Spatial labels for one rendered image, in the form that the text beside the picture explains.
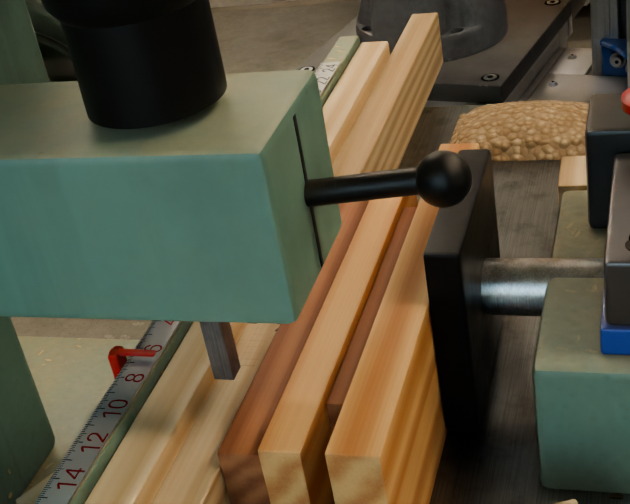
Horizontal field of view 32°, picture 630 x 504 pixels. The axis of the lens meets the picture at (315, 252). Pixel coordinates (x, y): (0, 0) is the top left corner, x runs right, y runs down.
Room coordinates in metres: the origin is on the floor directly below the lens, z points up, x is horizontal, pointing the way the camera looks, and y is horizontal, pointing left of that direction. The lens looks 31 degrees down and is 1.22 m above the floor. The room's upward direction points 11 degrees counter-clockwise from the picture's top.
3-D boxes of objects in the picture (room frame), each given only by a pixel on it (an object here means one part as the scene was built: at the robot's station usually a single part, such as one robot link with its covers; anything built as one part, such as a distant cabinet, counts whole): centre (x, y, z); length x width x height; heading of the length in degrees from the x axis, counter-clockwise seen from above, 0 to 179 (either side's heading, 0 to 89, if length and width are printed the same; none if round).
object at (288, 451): (0.41, -0.01, 0.93); 0.22 x 0.02 x 0.06; 159
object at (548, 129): (0.63, -0.15, 0.91); 0.10 x 0.07 x 0.02; 69
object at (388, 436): (0.39, -0.04, 0.94); 0.23 x 0.02 x 0.07; 159
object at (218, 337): (0.37, 0.05, 0.97); 0.01 x 0.01 x 0.05; 69
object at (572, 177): (0.51, -0.15, 0.92); 0.03 x 0.03 x 0.03; 71
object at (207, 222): (0.38, 0.06, 1.03); 0.14 x 0.07 x 0.09; 69
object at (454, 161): (0.34, -0.03, 1.04); 0.06 x 0.02 x 0.02; 69
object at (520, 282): (0.39, -0.09, 0.95); 0.09 x 0.07 x 0.09; 159
